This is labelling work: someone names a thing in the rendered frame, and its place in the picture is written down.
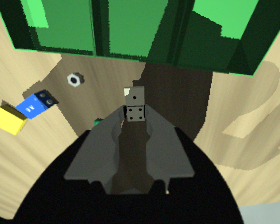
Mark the green rack of labelled bins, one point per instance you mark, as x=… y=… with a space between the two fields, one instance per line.
x=224 y=36

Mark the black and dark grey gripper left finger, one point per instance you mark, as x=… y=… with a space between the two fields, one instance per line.
x=91 y=157

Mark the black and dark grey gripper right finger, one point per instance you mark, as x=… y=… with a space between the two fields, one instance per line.
x=187 y=171

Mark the silver hex nut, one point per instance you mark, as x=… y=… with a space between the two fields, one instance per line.
x=75 y=79

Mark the grey domino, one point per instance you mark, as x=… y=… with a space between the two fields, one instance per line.
x=134 y=98

